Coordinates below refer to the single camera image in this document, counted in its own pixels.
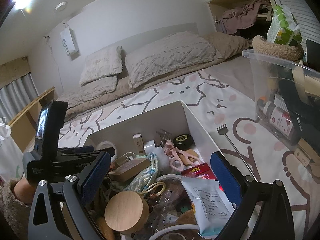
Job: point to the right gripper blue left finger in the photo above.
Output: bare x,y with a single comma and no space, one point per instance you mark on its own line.
91,177

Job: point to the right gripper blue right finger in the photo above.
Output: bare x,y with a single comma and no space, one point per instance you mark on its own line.
223,172

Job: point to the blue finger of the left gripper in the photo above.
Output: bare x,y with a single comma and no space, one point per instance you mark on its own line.
64,158
75,150

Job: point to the white plastic cup filter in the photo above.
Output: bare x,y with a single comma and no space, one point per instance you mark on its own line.
109,147

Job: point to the white rectangular box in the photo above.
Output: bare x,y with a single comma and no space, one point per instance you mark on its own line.
137,139

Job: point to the round wooden lid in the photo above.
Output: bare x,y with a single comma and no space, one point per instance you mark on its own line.
127,212

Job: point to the black round tin gold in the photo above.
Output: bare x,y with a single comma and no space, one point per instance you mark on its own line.
183,142

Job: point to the light blue foil pouch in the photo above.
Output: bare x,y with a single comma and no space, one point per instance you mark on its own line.
211,206

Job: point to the left hand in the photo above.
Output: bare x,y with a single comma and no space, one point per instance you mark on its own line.
24,191

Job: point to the engraved wooden block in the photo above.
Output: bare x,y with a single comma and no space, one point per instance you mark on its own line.
129,169

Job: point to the red foil packet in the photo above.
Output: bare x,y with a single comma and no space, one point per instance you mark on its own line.
202,171

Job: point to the white tote bag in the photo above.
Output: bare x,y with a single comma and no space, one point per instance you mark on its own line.
10,155

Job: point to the wooden bedside shelf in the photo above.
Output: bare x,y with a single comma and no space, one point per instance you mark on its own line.
24,124

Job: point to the metal back scratcher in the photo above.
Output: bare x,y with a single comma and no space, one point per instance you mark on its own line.
223,130

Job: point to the pink scissors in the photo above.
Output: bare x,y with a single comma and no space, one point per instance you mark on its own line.
174,154

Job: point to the grey curtain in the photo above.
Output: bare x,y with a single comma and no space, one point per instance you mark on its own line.
16,95

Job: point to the white storage box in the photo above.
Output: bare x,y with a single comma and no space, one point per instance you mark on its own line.
176,119

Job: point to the red label bottle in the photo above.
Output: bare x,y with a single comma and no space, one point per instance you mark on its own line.
280,120

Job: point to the bunny print bedspread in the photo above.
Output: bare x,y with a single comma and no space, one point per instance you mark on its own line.
215,103

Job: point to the small beige pillow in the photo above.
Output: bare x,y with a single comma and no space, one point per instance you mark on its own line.
103,63

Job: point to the white hanging sweet sign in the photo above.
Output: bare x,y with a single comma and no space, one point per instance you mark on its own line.
68,40

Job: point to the clear plastic storage bin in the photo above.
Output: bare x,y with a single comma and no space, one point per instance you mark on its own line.
295,89

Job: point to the large beige pillow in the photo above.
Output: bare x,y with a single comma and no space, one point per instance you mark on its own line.
167,55

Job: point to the folded beige blanket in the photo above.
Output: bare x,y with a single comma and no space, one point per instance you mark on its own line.
105,90

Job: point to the ceiling smoke detector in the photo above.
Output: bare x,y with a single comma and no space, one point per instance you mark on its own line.
61,6

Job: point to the beige fluffy basket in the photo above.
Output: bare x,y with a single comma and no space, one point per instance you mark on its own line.
291,53

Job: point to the green tissue pack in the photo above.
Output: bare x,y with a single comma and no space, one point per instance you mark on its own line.
284,28

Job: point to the pile of clothes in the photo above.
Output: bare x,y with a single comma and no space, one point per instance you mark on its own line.
241,17

